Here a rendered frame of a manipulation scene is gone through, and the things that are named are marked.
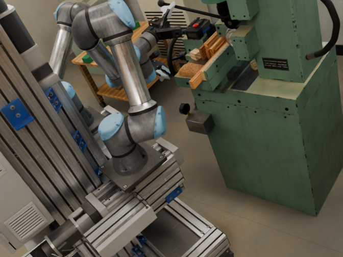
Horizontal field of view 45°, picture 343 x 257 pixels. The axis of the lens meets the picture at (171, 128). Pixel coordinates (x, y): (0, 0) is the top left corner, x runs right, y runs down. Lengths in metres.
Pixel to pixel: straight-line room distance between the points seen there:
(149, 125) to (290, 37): 0.67
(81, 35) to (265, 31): 0.75
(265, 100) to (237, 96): 0.15
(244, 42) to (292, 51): 0.20
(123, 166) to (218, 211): 0.96
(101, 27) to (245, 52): 0.62
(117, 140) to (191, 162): 1.31
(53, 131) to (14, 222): 0.38
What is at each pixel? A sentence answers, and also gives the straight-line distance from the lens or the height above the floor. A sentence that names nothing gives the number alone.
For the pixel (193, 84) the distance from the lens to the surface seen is 1.85.
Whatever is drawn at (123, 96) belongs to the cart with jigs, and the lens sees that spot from 3.48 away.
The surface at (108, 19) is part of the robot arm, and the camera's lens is 1.53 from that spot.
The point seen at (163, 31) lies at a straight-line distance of 1.88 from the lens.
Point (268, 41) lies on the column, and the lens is 1.83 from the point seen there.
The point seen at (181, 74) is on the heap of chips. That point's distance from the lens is 1.98.
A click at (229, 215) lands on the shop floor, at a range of 2.47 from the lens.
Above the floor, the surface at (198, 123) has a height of 0.62.
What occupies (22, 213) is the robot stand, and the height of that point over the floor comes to 0.89.
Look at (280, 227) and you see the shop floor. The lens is 2.36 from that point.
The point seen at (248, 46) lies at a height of 1.03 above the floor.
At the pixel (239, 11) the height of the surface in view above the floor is 1.19.
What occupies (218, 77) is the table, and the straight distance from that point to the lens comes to 1.94.
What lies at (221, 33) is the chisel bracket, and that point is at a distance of 2.05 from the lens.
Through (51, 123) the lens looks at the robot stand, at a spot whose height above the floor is 1.12.
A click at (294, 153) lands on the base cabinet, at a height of 0.46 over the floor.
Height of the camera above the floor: 1.90
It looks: 37 degrees down
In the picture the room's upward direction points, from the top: 23 degrees counter-clockwise
